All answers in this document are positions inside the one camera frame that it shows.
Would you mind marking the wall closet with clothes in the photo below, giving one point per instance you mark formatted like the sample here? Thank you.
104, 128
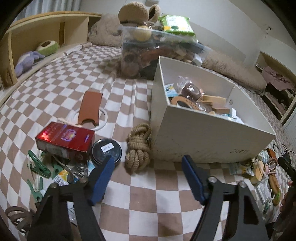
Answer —
279, 93

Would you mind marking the clear plastic storage bin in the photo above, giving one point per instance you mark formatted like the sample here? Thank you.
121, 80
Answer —
140, 59

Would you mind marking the yellow wooden ball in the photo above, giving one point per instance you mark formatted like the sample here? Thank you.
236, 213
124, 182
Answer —
142, 33

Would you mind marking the beige rope knot ball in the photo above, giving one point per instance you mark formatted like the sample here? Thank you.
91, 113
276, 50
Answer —
138, 147

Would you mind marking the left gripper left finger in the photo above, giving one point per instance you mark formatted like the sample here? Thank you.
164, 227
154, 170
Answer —
51, 221

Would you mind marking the wooden bed shelf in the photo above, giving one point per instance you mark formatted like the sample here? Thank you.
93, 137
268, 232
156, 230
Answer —
68, 28

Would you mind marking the white shoes cardboard box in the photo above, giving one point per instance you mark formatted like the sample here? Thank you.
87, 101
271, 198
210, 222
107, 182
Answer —
207, 138

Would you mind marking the brown tape roll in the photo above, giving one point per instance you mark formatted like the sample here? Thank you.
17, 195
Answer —
272, 164

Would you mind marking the blue white paper leaflet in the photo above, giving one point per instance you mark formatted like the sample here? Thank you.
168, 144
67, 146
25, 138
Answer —
61, 178

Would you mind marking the purple plush toy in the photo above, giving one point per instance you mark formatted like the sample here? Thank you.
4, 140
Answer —
26, 61

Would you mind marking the wooden block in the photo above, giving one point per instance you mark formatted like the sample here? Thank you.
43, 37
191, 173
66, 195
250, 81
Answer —
214, 100

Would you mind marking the brown quilted blanket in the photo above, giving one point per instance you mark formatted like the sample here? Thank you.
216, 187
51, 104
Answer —
108, 32

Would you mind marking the black round tin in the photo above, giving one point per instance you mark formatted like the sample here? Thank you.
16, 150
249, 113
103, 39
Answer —
106, 147

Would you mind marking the panda round wooden coaster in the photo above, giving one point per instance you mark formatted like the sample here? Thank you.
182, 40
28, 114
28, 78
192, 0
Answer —
184, 102

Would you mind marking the avocado plush toy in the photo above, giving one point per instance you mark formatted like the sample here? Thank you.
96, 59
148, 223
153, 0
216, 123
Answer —
47, 48

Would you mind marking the green wet wipes pack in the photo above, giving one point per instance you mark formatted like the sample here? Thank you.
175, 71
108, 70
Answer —
178, 25

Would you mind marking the red cardboard box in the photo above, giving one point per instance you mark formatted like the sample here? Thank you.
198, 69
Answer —
66, 141

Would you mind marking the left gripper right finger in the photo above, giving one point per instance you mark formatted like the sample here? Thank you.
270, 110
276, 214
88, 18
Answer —
244, 220

